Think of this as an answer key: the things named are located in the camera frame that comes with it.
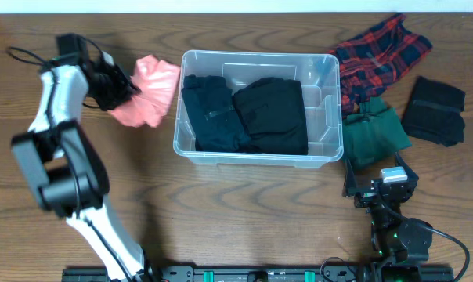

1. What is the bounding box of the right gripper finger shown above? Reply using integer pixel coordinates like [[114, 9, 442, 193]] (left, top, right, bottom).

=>
[[395, 153, 419, 188], [343, 158, 358, 197]]

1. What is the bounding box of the pink garment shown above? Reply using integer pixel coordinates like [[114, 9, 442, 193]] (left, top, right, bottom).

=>
[[107, 55, 181, 128]]

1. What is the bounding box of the dark navy garment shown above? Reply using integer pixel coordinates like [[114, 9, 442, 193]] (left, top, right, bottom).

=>
[[181, 74, 251, 153]]

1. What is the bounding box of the large black garment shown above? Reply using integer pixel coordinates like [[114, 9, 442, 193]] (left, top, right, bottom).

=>
[[233, 77, 309, 155]]

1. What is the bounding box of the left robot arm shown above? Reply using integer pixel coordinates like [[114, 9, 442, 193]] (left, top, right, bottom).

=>
[[11, 33, 161, 281]]

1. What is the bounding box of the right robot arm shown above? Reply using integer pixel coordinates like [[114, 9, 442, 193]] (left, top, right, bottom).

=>
[[343, 154, 432, 282]]

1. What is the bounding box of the green folded garment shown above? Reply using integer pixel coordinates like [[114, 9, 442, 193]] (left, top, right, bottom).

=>
[[342, 97, 412, 170]]

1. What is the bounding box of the clear plastic storage bin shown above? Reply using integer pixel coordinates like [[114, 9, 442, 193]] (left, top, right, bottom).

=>
[[173, 50, 344, 168]]

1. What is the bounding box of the red plaid flannel garment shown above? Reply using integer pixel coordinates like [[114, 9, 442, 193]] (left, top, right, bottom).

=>
[[328, 13, 433, 116]]

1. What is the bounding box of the black folded garment with strap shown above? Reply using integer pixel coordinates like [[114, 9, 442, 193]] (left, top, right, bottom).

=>
[[401, 76, 465, 147]]

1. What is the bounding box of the black mounting rail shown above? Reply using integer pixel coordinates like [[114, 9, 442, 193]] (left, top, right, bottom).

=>
[[62, 266, 455, 282]]

